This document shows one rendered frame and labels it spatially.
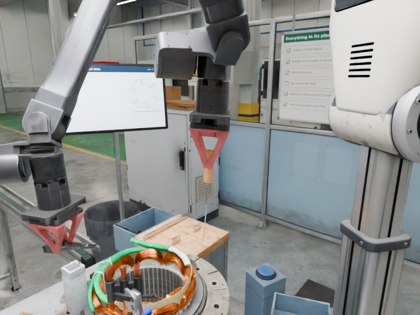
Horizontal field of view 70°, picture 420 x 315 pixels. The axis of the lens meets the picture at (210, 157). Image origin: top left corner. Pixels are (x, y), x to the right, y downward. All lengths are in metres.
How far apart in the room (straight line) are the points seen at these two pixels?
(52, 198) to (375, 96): 0.61
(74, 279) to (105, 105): 1.10
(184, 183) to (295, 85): 1.35
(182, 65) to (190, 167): 2.43
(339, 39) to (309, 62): 2.01
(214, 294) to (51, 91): 0.49
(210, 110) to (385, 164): 0.36
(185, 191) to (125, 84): 1.59
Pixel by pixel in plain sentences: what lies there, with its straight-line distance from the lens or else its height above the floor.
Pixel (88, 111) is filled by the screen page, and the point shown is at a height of 1.34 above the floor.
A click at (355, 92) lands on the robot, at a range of 0.65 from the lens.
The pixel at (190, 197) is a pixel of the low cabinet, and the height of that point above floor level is 0.37.
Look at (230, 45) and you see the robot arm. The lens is 0.45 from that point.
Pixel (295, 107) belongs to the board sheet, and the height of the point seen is 1.25.
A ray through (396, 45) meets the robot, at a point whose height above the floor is 1.55.
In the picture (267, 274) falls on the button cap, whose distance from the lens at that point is 0.79.
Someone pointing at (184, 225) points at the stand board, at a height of 1.06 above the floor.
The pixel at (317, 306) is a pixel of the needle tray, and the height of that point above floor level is 1.05.
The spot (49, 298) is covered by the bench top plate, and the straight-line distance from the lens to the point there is 1.25.
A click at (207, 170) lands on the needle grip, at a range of 0.55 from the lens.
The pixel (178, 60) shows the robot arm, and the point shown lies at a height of 1.52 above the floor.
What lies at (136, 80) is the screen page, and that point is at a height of 1.49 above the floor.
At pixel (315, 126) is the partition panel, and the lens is 2.75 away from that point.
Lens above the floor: 1.50
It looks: 15 degrees down
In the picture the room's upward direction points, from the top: straight up
